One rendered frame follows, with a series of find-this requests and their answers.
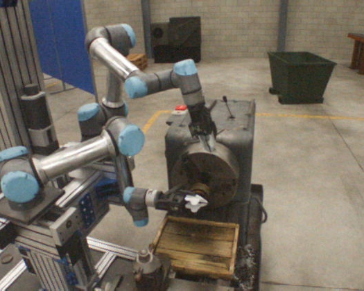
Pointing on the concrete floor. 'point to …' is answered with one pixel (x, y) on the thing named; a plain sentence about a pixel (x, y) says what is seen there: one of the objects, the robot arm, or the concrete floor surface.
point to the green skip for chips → (299, 77)
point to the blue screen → (63, 43)
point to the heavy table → (363, 53)
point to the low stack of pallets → (139, 61)
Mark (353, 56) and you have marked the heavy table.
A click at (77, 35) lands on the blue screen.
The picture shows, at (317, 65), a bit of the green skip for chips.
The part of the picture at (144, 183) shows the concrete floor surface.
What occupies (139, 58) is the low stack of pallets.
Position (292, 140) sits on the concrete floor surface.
